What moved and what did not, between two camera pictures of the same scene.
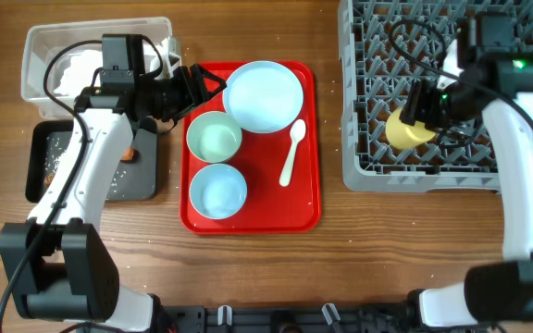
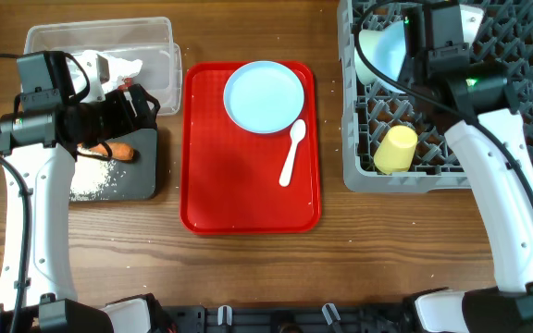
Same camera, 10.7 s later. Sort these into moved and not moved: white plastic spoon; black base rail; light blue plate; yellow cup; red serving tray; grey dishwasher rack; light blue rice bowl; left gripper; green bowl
Moved: light blue rice bowl; green bowl; yellow cup; left gripper
Not moved: light blue plate; grey dishwasher rack; white plastic spoon; red serving tray; black base rail
